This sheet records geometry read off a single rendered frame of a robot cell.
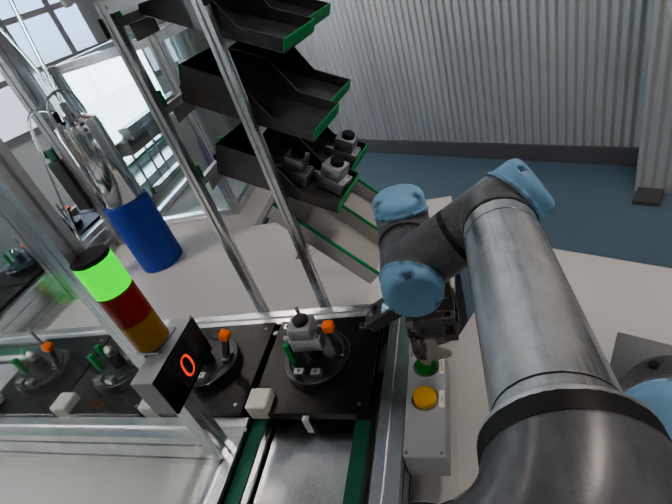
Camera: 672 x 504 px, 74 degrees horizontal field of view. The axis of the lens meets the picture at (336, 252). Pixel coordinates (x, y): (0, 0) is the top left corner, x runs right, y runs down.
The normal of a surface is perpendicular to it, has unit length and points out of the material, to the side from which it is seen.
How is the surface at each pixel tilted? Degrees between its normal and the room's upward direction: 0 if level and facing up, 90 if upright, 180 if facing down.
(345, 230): 45
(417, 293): 90
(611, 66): 90
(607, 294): 0
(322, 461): 0
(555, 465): 10
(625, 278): 0
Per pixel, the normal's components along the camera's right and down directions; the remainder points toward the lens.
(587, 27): -0.60, 0.60
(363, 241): 0.44, -0.55
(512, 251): -0.30, -0.85
